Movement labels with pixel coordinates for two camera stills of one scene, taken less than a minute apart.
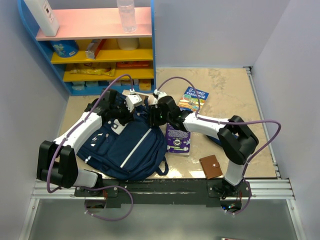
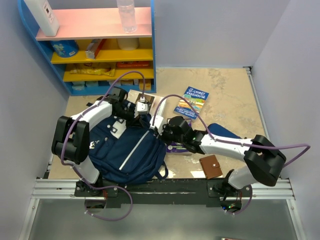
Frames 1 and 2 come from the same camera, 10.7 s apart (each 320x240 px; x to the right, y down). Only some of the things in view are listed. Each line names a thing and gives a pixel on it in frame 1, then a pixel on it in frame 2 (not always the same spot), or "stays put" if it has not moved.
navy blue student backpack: x=134 y=150 stays put
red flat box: x=134 y=64 stays put
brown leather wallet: x=211 y=166 stays put
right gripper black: x=153 y=111 → x=165 y=127
